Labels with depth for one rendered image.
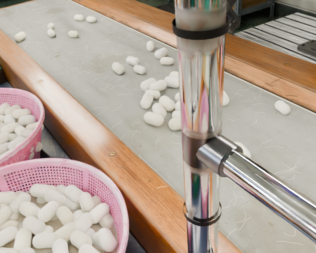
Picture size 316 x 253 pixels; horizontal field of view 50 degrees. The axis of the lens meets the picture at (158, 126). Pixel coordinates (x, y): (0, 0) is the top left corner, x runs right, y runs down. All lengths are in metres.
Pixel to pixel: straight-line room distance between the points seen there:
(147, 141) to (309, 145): 0.25
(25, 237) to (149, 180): 0.17
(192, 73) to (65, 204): 0.37
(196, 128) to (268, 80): 0.52
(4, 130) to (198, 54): 0.55
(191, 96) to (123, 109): 0.48
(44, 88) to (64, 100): 0.07
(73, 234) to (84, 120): 0.21
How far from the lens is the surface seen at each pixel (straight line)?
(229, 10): 0.65
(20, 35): 1.06
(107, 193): 0.47
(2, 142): 0.65
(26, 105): 0.72
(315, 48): 1.02
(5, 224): 0.51
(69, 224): 0.45
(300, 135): 0.58
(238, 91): 0.68
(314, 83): 0.67
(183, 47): 0.16
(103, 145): 0.52
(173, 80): 0.68
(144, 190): 0.44
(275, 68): 0.71
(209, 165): 0.19
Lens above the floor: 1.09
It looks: 36 degrees down
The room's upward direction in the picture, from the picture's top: 6 degrees counter-clockwise
